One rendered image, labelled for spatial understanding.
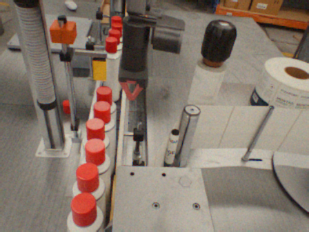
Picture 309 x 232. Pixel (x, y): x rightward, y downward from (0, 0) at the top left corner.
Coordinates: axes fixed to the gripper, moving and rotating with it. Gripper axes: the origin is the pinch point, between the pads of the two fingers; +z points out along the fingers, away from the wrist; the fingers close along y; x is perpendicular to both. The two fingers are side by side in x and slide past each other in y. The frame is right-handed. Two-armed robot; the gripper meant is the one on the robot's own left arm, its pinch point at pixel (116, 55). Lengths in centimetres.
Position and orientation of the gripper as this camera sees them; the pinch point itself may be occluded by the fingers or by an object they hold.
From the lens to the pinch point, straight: 101.1
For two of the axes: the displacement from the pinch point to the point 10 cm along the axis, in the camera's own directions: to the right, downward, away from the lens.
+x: -1.2, -0.6, 9.9
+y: 9.9, 0.3, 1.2
